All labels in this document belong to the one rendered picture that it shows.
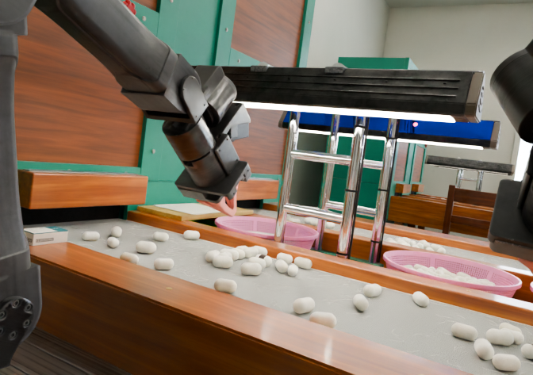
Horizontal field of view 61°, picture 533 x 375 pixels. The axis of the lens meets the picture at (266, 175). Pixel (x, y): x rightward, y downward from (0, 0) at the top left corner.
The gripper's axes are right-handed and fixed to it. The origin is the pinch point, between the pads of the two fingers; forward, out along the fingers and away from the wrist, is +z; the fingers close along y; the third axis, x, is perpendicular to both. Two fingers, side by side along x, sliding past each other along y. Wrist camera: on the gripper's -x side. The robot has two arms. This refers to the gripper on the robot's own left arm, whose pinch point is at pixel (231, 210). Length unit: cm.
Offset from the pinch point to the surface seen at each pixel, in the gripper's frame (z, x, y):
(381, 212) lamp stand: 38, -32, -11
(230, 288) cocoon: 2.0, 11.8, -5.6
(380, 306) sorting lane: 13.9, 2.7, -23.9
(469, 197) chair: 193, -167, -12
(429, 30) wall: 262, -474, 84
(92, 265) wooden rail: -8.0, 18.5, 10.0
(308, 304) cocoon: 3.1, 10.2, -17.3
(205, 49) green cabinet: 8, -58, 46
